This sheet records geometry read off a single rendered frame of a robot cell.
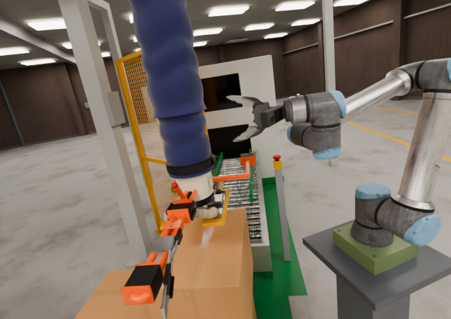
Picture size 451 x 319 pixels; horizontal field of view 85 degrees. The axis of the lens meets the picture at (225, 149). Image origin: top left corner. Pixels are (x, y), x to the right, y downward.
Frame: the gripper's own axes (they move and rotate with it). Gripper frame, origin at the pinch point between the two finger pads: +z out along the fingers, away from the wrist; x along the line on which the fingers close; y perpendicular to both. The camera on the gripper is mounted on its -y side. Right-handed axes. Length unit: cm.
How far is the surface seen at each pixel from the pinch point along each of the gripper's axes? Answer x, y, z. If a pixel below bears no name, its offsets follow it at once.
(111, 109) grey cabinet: 4, 128, 116
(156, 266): -30.9, -29.9, 21.0
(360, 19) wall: 185, 1159, -503
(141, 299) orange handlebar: -33, -38, 22
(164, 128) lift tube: -2.9, 19.4, 29.8
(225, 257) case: -63, 12, 12
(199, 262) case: -63, 10, 24
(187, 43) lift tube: 28.7, 21.7, 14.0
